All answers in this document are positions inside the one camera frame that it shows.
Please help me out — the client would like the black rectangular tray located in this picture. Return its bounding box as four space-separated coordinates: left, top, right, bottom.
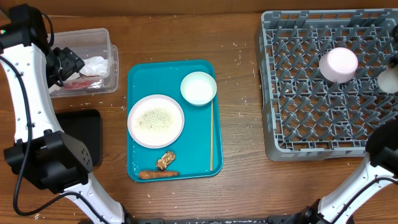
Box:
11 108 104 175

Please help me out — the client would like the large pink plate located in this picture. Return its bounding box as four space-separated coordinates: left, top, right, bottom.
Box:
127 95 185 149

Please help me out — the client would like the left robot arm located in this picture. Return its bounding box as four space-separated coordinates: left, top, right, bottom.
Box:
1 4 134 223

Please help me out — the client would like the clear plastic waste bin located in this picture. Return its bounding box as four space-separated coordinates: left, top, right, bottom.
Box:
49 28 119 98

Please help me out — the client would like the white paper cup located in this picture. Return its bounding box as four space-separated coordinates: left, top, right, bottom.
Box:
377 66 398 93

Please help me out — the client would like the pale green bowl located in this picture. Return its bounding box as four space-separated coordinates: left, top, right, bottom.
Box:
180 72 217 106

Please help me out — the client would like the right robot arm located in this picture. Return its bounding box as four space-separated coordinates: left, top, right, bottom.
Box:
285 120 397 224

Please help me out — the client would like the grey dishwasher rack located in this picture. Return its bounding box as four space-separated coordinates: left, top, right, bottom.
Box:
257 9 397 161

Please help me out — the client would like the wooden chopstick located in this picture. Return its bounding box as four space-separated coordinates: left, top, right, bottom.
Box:
210 100 214 171

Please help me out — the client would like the orange carrot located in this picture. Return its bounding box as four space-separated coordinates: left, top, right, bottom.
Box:
139 170 180 180

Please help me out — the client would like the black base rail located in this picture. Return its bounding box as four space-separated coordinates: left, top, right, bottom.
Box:
133 215 290 224

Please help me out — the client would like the teal plastic serving tray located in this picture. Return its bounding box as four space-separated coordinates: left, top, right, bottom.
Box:
126 60 223 182

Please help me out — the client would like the red snack wrapper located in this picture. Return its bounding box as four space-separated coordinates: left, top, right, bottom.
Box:
62 80 104 90

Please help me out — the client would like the gold foil wrapper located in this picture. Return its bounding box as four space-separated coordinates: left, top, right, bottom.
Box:
155 151 176 170

